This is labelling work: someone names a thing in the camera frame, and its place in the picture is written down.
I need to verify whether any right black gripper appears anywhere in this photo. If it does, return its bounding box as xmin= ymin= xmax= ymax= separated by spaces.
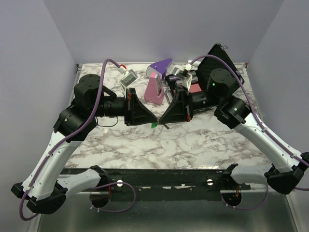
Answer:
xmin=159 ymin=86 xmax=222 ymax=125

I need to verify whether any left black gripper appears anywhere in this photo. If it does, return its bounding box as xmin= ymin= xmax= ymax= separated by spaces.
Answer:
xmin=90 ymin=87 xmax=158 ymax=126

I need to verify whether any green key tag with keyring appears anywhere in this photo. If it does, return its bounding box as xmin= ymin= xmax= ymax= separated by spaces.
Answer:
xmin=151 ymin=119 xmax=170 ymax=130

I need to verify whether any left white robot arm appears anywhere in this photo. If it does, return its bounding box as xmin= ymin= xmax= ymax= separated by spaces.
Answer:
xmin=11 ymin=74 xmax=157 ymax=215

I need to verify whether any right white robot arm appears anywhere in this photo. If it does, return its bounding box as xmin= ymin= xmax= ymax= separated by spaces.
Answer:
xmin=158 ymin=68 xmax=309 ymax=195

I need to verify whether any pink and purple device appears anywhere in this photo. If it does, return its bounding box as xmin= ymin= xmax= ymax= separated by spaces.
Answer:
xmin=144 ymin=58 xmax=173 ymax=105

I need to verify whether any black poker chip case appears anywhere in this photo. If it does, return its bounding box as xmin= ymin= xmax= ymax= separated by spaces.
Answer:
xmin=165 ymin=43 xmax=245 ymax=97

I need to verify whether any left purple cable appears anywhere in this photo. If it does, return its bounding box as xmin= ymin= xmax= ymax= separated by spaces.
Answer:
xmin=19 ymin=58 xmax=126 ymax=221

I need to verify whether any purple cable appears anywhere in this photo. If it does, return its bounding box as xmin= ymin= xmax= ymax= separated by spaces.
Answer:
xmin=19 ymin=58 xmax=126 ymax=221
xmin=189 ymin=54 xmax=309 ymax=191

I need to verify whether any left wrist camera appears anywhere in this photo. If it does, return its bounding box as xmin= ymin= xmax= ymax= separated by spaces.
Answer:
xmin=118 ymin=64 xmax=138 ymax=98

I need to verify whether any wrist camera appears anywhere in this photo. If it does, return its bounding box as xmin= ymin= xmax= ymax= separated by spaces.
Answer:
xmin=171 ymin=63 xmax=193 ymax=90
xmin=118 ymin=64 xmax=138 ymax=98

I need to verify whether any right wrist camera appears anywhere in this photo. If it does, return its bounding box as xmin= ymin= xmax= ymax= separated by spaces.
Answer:
xmin=171 ymin=63 xmax=193 ymax=90

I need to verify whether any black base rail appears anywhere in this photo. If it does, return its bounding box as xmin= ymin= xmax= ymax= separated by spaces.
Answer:
xmin=59 ymin=168 xmax=252 ymax=203

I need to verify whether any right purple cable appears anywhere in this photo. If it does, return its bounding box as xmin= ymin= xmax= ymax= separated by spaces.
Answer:
xmin=189 ymin=54 xmax=309 ymax=191

